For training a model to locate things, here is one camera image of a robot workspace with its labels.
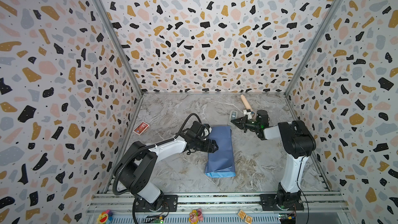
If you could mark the pink yellow sticker toy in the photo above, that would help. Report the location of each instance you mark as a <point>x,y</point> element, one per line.
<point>196,216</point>

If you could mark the aluminium mounting rail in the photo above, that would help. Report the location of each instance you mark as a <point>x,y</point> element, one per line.
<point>318,207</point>

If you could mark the orange square sticker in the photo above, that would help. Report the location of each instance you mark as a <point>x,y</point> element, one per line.
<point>245,217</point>

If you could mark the white tape dispenser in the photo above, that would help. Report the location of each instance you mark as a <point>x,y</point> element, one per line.
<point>233,115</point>

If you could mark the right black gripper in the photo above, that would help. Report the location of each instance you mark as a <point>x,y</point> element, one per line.
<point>247,124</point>

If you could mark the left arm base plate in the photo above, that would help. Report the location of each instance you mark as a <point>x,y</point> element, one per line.
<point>164,203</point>

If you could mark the colourful round sticker toy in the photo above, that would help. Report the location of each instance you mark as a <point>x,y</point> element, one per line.
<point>105,217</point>

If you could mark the red playing card deck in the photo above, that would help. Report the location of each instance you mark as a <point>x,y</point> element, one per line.
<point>141,128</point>

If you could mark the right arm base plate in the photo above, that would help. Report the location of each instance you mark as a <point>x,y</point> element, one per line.
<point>278,202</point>

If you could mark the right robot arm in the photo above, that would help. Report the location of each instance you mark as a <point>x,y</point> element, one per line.
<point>297,142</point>

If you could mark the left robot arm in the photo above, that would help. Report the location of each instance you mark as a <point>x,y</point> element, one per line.
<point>133,172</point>

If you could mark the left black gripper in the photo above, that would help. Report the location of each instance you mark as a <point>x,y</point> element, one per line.
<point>211,149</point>

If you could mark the blue wrapping paper sheet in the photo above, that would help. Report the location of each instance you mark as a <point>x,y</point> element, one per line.
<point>221,163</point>

